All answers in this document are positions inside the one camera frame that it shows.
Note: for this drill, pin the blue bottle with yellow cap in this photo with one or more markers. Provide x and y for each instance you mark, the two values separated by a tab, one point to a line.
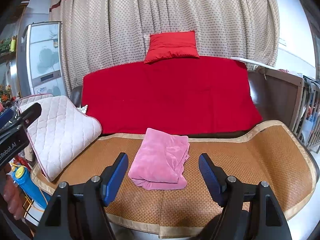
27	185

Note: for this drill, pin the dotted beige curtain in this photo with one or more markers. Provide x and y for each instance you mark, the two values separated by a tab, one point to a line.
162	7

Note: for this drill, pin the small patterned white cloth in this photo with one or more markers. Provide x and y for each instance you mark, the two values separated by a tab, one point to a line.
82	109

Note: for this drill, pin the wooden crib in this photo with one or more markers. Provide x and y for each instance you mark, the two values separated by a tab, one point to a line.
285	97

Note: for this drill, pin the white quilted cushion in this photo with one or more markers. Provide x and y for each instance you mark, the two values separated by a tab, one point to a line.
62	135

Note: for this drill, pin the red blanket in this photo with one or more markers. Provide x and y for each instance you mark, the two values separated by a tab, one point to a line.
170	97

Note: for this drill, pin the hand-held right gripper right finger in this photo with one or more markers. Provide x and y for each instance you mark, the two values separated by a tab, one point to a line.
210	177

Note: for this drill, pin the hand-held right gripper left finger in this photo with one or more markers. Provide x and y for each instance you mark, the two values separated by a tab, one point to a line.
115	177

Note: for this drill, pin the red pillow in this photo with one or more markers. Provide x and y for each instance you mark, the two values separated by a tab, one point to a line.
172	46

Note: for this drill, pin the white board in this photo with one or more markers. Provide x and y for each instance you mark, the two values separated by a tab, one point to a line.
252	63

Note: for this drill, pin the woven bamboo mat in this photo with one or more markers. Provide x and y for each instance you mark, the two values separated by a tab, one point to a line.
250	160

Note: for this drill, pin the person's left hand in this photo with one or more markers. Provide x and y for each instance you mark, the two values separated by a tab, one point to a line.
13	195

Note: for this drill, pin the yellow-green bottle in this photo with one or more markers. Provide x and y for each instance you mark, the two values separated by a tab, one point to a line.
12	44

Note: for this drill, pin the artificial flower bouquet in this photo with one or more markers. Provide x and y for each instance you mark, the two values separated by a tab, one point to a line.
5	93

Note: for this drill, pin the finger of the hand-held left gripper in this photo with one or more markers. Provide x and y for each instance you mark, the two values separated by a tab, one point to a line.
28	112

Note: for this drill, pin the pink jacket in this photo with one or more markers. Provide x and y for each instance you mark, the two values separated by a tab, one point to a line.
160	160

